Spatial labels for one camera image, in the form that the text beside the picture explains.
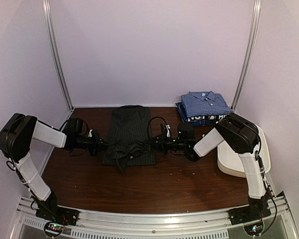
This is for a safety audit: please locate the aluminium frame post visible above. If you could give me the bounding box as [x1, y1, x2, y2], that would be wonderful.
[42, 0, 74, 111]
[231, 0, 262, 112]

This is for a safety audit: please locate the dark striped long sleeve shirt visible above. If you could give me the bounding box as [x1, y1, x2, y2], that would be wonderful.
[102, 106, 156, 172]

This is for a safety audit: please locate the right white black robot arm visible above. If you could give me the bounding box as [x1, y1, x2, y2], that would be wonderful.
[146, 113, 270, 220]

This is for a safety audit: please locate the blue checked folded shirt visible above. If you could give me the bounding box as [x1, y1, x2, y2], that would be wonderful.
[181, 91, 232, 118]

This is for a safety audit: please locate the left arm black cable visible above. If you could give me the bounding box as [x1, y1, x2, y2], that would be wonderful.
[58, 118, 89, 136]

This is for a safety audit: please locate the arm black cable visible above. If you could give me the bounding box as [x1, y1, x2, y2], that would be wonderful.
[147, 116, 169, 140]
[58, 118, 89, 136]

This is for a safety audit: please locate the left circuit board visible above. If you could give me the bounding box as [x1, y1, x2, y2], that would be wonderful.
[43, 222, 65, 236]

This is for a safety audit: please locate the right aluminium frame post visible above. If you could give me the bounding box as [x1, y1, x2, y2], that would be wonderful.
[231, 0, 262, 112]

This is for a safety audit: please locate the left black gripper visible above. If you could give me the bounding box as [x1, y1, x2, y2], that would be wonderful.
[75, 131, 112, 157]

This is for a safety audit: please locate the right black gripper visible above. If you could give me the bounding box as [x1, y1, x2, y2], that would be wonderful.
[146, 131, 187, 154]

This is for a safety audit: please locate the front aluminium rail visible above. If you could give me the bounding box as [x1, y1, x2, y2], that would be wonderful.
[14, 191, 299, 239]

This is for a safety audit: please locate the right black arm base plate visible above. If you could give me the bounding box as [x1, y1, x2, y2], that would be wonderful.
[229, 204, 271, 225]

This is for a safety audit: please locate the right circuit board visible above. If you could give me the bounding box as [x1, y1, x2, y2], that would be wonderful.
[244, 223, 265, 237]

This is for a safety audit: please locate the circuit board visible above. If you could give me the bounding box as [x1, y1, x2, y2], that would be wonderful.
[43, 222, 65, 236]
[244, 223, 265, 237]

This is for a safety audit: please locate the dark blue printed folded shirt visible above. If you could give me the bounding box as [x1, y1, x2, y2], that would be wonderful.
[176, 102, 227, 127]

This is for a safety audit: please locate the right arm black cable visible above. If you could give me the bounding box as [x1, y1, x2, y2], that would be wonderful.
[147, 116, 169, 140]

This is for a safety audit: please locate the white plastic bin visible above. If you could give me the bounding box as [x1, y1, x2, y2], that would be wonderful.
[217, 125, 271, 178]

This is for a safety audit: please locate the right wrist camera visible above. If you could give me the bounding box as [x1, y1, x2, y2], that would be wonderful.
[160, 123, 171, 137]

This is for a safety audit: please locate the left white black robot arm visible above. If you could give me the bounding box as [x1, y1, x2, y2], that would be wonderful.
[0, 113, 110, 221]

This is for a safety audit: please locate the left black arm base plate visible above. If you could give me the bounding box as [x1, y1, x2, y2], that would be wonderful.
[35, 207, 79, 226]

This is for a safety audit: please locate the left aluminium frame post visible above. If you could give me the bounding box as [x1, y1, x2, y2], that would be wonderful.
[42, 0, 74, 111]

